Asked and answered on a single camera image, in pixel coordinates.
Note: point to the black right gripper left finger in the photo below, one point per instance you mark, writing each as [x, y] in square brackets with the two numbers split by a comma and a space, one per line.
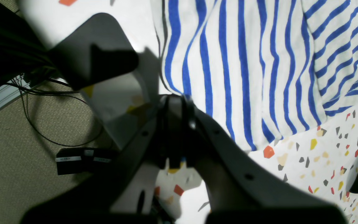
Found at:
[121, 192]

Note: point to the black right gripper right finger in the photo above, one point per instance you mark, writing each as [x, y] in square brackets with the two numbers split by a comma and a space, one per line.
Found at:
[241, 191]

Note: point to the blue white striped t-shirt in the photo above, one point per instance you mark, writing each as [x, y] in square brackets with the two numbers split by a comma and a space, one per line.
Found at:
[263, 69]

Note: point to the black power adapter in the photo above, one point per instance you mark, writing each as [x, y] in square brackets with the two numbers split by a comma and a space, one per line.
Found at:
[83, 159]

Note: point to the grey table clamp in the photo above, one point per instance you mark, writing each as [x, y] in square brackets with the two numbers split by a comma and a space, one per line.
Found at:
[98, 60]

